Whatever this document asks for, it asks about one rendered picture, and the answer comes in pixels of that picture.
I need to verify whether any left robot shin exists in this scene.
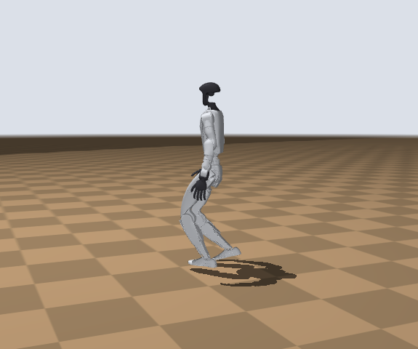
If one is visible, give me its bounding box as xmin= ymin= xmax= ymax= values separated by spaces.
xmin=180 ymin=214 xmax=210 ymax=260

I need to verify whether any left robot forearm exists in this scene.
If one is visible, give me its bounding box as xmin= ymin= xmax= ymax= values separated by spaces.
xmin=200 ymin=140 xmax=214 ymax=177

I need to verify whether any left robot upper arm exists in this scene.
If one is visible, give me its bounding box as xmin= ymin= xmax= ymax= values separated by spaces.
xmin=201 ymin=112 xmax=217 ymax=151

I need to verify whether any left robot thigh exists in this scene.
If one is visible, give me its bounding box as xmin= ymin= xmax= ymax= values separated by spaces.
xmin=180 ymin=170 xmax=216 ymax=223

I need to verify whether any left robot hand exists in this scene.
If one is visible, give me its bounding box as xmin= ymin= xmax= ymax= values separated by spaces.
xmin=190 ymin=172 xmax=209 ymax=201

